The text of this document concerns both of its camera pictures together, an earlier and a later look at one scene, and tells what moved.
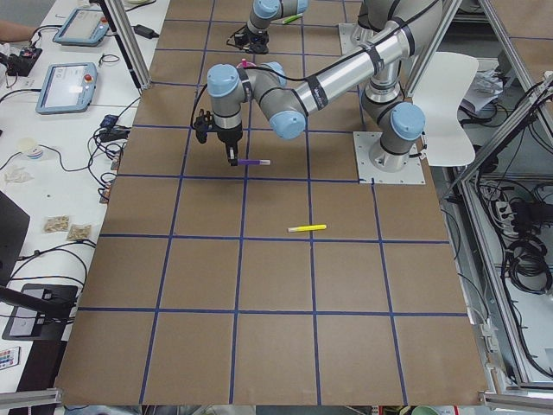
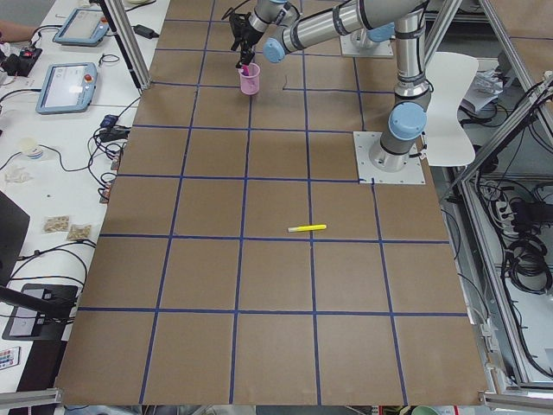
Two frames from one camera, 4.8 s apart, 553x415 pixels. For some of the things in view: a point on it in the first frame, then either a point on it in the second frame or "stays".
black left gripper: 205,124 → 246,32
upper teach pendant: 83,27 stays
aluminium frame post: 128,41 stays
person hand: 7,30 stays
